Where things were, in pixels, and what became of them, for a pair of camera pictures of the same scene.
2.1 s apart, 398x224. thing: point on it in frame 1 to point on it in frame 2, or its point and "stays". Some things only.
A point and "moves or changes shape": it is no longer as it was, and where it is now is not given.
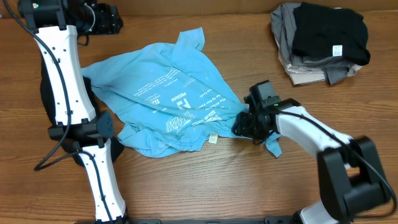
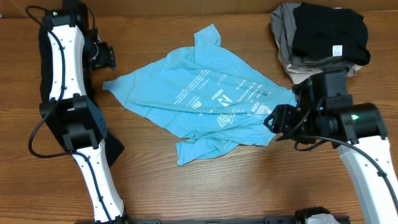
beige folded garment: (301, 74) stays
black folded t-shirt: (321, 30) stays
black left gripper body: (97, 22) to (104, 58)
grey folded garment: (282, 23) stays
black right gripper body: (250, 126) to (288, 121)
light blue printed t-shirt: (173, 99) moves or changes shape
